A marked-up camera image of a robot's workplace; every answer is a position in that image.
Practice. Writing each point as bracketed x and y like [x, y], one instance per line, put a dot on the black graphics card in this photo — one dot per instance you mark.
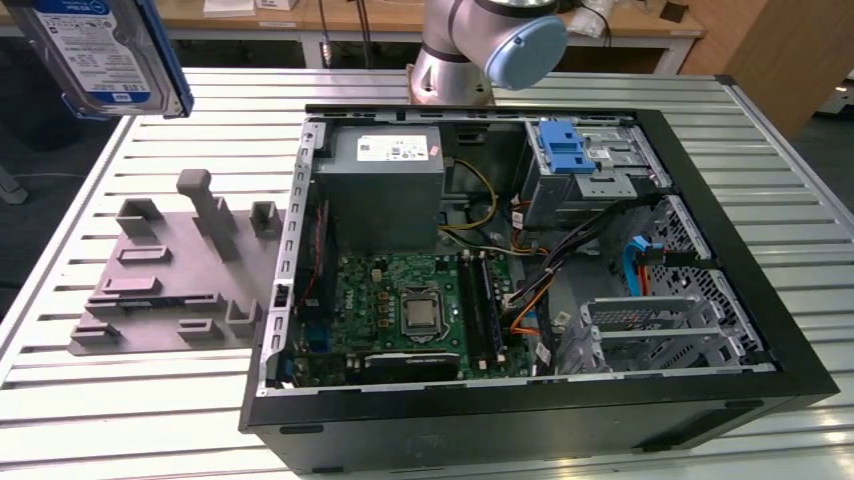
[407, 367]

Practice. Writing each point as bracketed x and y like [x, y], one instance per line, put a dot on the white stand foot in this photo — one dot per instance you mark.
[12, 192]

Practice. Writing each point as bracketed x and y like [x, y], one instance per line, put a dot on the hard disk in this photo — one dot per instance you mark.
[94, 50]

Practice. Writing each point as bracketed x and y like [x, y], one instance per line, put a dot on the small dark box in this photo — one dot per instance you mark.
[676, 11]

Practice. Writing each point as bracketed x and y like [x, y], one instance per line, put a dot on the blue drive latch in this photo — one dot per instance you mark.
[564, 150]

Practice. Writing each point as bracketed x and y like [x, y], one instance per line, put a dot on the white machine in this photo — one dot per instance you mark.
[841, 100]

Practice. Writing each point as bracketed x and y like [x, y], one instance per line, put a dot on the silver CPU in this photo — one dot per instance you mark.
[422, 312]

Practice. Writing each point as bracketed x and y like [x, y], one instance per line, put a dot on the wooden desk white frame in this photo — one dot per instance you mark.
[227, 21]

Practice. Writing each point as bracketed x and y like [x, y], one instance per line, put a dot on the black PC case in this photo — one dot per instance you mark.
[467, 430]

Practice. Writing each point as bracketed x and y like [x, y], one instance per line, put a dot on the blue expansion slot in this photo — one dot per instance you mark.
[322, 340]

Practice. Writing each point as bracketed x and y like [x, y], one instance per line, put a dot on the green motherboard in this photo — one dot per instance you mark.
[374, 280]

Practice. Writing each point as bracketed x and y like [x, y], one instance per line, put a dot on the black RAM slot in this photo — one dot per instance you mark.
[473, 310]

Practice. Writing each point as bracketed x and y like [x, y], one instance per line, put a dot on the white paper box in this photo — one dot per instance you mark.
[227, 6]

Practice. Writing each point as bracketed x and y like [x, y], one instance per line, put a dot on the small white box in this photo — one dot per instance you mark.
[277, 4]

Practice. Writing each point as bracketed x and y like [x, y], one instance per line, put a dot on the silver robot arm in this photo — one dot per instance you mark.
[447, 30]

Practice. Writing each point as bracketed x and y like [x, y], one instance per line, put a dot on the grey parts rack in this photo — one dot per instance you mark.
[194, 280]

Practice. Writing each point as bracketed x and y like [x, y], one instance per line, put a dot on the metal disk bay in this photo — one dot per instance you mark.
[668, 334]

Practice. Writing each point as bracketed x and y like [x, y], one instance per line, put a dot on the metal optical drive cage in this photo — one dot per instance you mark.
[604, 187]

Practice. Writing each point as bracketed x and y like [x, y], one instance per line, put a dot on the CPU socket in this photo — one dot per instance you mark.
[422, 333]

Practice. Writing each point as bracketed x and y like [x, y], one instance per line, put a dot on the RAM stick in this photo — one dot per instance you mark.
[157, 303]
[494, 320]

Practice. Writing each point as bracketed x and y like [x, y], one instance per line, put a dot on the grey power supply unit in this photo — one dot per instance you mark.
[381, 210]

